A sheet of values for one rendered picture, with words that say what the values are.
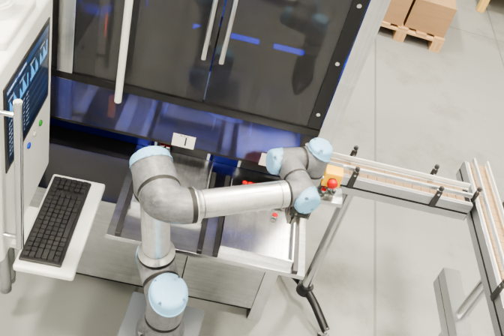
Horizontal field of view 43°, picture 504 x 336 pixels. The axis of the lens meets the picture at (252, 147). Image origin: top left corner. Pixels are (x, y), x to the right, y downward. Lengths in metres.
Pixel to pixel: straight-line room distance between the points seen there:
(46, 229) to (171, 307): 0.60
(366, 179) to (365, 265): 1.07
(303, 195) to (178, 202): 0.34
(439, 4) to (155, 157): 4.27
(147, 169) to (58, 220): 0.71
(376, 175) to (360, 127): 1.92
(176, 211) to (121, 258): 1.36
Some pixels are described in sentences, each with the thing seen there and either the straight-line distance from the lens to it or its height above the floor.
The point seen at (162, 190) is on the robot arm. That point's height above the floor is 1.43.
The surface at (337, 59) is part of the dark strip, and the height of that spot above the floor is 1.52.
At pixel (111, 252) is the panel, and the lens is 2.94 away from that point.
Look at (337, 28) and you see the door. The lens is 2.10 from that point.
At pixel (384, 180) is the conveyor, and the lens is 2.69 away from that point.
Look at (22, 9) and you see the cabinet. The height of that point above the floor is 1.58.
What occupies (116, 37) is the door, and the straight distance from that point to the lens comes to 2.21.
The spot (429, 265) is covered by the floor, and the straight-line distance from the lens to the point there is 3.82.
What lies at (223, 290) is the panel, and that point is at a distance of 3.02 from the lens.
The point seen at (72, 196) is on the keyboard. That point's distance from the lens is 2.41.
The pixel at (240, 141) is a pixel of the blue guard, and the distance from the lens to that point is 2.37.
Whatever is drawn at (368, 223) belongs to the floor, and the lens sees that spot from 3.86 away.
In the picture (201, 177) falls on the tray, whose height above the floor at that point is 0.88.
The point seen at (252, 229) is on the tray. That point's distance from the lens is 2.34.
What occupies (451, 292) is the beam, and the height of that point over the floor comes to 0.55.
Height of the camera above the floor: 2.58
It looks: 40 degrees down
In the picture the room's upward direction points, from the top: 17 degrees clockwise
